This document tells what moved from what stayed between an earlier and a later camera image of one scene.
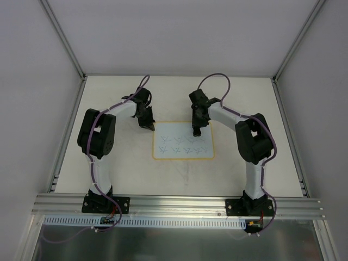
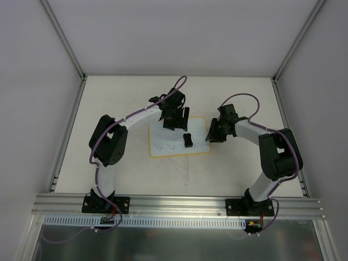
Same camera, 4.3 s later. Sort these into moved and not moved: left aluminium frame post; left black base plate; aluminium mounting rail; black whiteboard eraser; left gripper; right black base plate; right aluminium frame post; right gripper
Moved: black whiteboard eraser; left gripper; right gripper
Not moved: right aluminium frame post; left aluminium frame post; left black base plate; right black base plate; aluminium mounting rail
